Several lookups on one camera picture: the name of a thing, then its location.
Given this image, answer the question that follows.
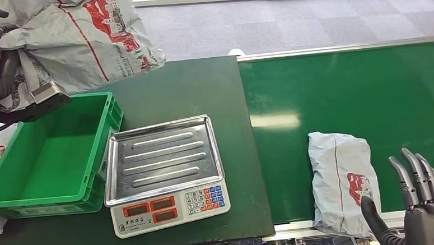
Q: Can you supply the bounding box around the white scale with steel tray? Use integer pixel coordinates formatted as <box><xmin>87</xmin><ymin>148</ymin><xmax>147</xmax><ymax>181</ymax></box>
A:
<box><xmin>100</xmin><ymin>113</ymin><xmax>234</xmax><ymax>240</ymax></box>

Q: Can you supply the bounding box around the green plastic crate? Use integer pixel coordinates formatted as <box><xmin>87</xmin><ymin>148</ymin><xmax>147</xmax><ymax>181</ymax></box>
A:
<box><xmin>0</xmin><ymin>90</ymin><xmax>130</xmax><ymax>220</ymax></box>

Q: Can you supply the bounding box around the aluminium conveyor frame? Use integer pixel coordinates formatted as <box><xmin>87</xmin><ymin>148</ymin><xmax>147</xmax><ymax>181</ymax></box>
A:
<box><xmin>235</xmin><ymin>35</ymin><xmax>434</xmax><ymax>245</ymax></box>

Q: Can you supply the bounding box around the grey package with red print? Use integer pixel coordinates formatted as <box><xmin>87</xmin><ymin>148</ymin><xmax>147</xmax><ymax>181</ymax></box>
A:
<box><xmin>307</xmin><ymin>128</ymin><xmax>384</xmax><ymax>244</ymax></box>

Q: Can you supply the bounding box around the grey package with round logo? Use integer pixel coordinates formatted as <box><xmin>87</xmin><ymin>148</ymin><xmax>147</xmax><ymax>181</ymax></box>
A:
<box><xmin>0</xmin><ymin>0</ymin><xmax>170</xmax><ymax>114</ymax></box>

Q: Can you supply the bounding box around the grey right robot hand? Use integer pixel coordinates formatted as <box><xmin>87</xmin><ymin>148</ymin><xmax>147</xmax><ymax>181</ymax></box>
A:
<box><xmin>357</xmin><ymin>145</ymin><xmax>434</xmax><ymax>245</ymax></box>

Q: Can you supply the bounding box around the white package with red print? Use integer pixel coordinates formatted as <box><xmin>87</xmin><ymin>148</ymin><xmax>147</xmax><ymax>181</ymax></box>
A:
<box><xmin>0</xmin><ymin>121</ymin><xmax>23</xmax><ymax>175</ymax></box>

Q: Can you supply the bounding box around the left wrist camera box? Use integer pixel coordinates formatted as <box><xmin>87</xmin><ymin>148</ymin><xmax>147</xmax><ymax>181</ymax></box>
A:
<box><xmin>0</xmin><ymin>80</ymin><xmax>73</xmax><ymax>125</ymax></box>

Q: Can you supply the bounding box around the green conveyor belt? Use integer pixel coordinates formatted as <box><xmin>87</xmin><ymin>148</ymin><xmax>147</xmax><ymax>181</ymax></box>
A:
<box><xmin>237</xmin><ymin>41</ymin><xmax>434</xmax><ymax>227</ymax></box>

